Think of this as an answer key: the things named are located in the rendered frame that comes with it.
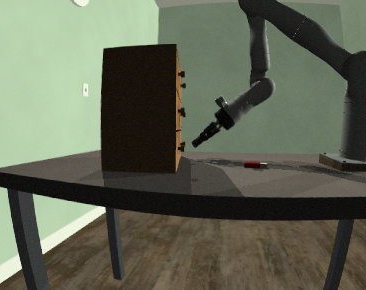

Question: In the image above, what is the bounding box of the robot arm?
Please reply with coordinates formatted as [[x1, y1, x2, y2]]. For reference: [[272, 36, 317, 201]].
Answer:
[[215, 0, 366, 161]]

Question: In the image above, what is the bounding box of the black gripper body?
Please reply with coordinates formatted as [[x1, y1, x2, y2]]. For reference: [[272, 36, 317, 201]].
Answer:
[[215, 108, 235, 130]]

